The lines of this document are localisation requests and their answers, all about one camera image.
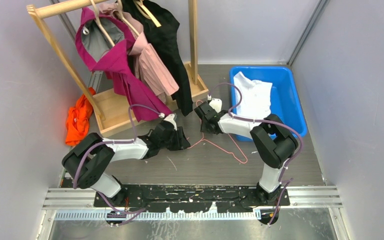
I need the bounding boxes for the pink wire hanger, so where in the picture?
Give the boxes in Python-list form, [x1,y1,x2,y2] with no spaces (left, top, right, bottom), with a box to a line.
[187,99,249,165]

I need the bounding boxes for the white skirt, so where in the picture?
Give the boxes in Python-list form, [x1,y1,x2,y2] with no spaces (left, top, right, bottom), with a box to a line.
[233,71,273,119]

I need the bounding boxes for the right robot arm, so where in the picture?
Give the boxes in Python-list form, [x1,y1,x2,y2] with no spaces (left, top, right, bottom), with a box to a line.
[194,98,303,206]

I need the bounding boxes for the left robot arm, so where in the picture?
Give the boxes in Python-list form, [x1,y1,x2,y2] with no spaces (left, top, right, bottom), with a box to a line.
[61,120,191,207]

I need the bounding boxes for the wooden hanger under black garment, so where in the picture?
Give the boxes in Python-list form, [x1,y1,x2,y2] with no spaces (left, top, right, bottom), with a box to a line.
[133,0,162,28]

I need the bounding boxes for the wooden hanger under magenta dress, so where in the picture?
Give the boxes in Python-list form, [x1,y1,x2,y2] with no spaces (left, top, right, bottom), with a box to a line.
[90,0,115,47]

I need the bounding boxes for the wooden hanger under pink garment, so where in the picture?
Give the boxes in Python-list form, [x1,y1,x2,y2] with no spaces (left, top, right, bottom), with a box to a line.
[115,0,140,37]

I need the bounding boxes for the wooden clothes rack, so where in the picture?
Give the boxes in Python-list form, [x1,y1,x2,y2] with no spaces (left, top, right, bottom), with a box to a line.
[26,0,209,137]

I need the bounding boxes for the pink pleated garment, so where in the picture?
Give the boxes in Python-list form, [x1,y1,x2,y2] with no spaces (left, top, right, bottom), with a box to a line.
[98,3,179,103]

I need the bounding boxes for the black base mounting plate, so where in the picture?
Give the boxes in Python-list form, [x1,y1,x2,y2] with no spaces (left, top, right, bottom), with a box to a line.
[93,184,291,225]

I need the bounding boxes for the blue plastic bin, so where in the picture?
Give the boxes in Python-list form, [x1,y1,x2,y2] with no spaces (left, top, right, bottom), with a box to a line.
[229,66,308,137]

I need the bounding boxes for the orange cloth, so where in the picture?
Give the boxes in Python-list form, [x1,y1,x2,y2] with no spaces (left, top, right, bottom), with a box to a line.
[65,94,94,147]

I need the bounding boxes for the black garment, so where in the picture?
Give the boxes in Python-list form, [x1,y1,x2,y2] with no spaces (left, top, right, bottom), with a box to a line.
[122,0,193,117]

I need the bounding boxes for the magenta dress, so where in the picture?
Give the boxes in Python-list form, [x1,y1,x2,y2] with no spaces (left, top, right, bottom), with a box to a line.
[75,7,172,121]

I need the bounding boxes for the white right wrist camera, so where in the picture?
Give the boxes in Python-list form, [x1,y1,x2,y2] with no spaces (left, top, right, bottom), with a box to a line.
[207,95,223,113]

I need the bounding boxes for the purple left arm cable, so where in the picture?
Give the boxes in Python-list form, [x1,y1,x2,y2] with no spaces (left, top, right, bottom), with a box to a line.
[72,103,166,190]

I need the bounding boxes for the aluminium rail frame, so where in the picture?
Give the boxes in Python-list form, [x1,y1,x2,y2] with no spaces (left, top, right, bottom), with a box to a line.
[42,186,343,221]

